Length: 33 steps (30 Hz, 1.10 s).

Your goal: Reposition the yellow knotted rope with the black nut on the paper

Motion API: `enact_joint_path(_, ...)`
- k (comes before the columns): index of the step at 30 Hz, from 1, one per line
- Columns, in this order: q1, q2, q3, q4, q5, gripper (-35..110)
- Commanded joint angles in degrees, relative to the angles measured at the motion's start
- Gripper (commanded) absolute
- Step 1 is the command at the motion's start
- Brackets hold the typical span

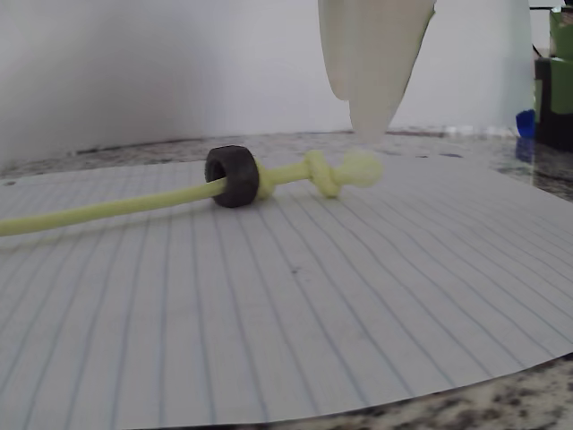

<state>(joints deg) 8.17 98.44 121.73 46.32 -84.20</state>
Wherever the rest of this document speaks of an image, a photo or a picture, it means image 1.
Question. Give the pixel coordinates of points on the green and black stand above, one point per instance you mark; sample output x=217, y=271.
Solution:
x=559, y=89

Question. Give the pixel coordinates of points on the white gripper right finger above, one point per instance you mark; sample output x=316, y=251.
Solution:
x=380, y=67

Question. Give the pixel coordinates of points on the lined paper sheet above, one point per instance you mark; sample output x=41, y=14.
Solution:
x=268, y=313

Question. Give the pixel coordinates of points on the blue tape piece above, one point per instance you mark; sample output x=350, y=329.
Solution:
x=524, y=123

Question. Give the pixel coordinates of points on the black hex nut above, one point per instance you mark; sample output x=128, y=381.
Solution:
x=237, y=179

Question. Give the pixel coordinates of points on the white backdrop board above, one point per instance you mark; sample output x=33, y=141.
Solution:
x=134, y=67

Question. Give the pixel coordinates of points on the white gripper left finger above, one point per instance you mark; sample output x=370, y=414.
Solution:
x=336, y=45

